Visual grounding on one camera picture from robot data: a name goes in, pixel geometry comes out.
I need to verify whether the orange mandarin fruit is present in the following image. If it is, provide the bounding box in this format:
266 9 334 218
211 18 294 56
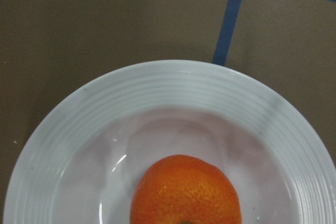
130 155 242 223

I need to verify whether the white ridged plate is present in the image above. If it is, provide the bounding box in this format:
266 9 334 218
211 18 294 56
3 60 335 223

